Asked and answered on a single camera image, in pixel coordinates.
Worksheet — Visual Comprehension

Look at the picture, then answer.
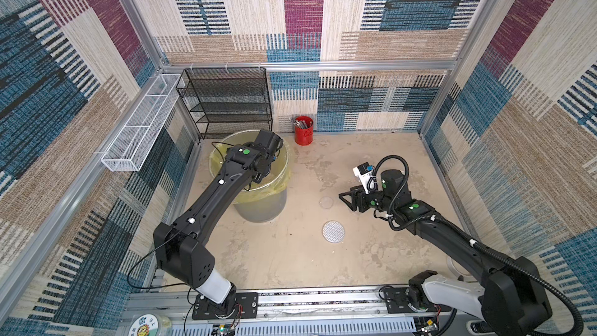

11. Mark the round sticker label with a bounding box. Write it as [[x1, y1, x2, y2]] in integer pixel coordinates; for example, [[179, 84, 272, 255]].
[[127, 314, 173, 336]]

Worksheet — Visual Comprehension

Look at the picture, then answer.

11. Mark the black wire shelf rack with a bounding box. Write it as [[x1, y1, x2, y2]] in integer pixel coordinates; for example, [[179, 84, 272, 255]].
[[177, 68, 273, 139]]

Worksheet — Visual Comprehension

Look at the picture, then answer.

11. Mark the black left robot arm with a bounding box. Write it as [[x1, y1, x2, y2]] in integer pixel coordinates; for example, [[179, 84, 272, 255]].
[[153, 130, 284, 317]]

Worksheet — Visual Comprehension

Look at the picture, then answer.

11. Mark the aluminium mounting rail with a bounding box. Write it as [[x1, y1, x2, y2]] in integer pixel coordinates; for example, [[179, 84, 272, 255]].
[[117, 285, 484, 335]]

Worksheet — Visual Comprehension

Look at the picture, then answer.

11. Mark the red cup with utensils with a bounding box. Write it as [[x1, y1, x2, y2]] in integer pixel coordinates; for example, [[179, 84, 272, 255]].
[[293, 116, 314, 146]]

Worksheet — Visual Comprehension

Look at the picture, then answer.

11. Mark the grey bin with yellow bag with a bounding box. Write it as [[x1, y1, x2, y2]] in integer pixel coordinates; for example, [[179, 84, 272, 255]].
[[209, 130, 292, 223]]

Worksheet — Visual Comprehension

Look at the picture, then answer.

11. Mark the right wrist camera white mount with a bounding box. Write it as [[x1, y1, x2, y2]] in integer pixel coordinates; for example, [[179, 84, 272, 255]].
[[353, 162, 378, 194]]

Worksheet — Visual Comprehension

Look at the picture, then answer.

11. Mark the roll of tape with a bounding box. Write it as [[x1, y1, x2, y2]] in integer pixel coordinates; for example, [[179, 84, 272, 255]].
[[446, 257, 470, 277]]

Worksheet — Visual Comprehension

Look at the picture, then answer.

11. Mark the white mesh wall basket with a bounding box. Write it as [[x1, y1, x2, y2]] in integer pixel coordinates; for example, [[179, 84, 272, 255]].
[[101, 74, 180, 172]]

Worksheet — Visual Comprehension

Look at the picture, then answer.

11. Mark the patterned white jar lid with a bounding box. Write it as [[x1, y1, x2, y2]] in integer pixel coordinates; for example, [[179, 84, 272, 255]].
[[322, 221, 345, 244]]

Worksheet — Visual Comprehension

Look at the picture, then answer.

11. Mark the clear small jar lid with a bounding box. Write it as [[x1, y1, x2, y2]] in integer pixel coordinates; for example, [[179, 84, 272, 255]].
[[319, 196, 334, 210]]

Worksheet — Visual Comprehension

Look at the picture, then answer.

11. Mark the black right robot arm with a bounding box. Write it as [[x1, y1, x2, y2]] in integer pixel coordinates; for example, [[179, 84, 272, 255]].
[[339, 156, 585, 335]]

